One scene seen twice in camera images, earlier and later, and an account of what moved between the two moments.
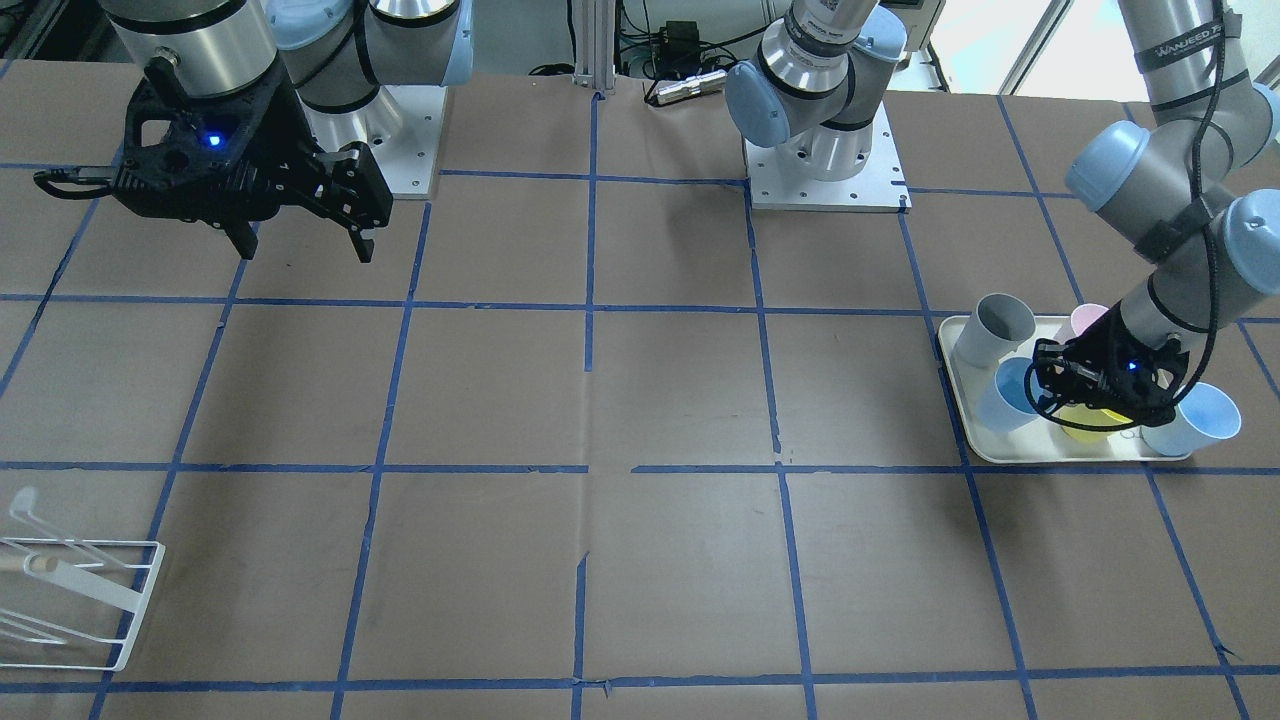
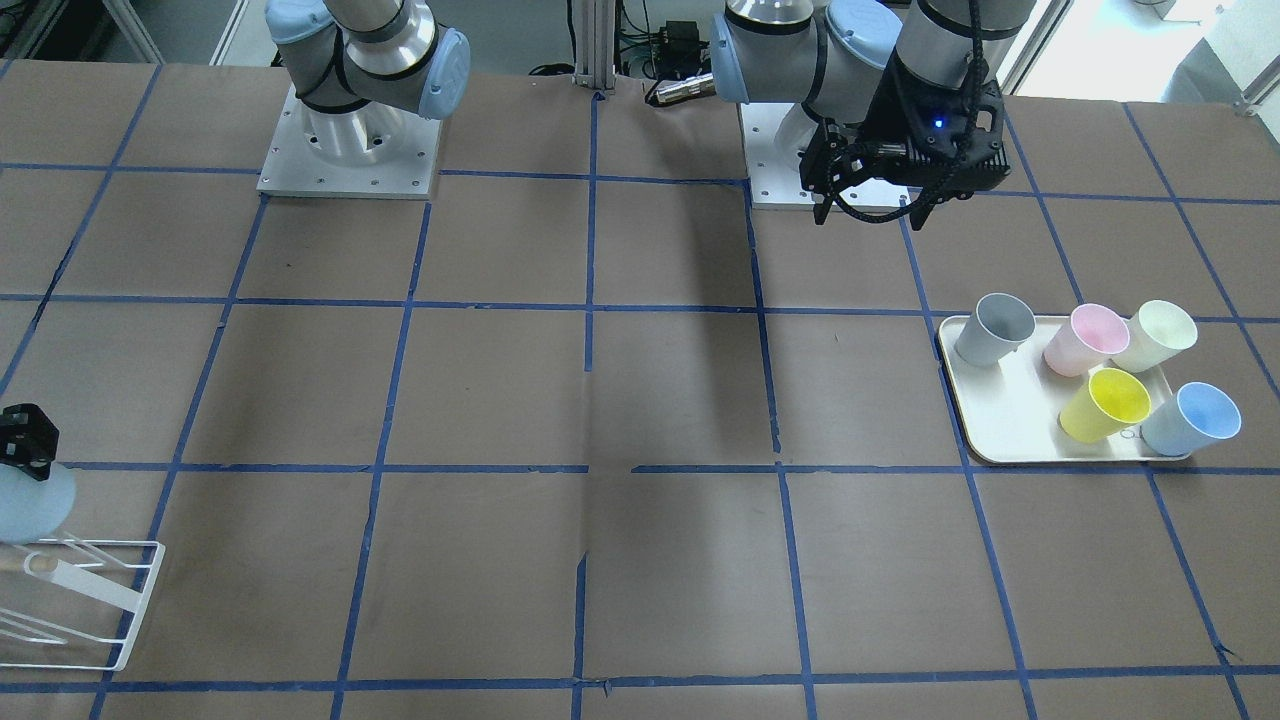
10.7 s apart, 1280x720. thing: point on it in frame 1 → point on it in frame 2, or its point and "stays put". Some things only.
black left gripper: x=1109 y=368 → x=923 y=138
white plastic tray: x=1038 y=443 stays put
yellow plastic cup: x=1085 y=414 stays put
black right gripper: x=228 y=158 → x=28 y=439
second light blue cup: x=1204 y=416 stays put
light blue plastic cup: x=1003 y=405 → x=32 y=510
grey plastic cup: x=998 y=324 stays put
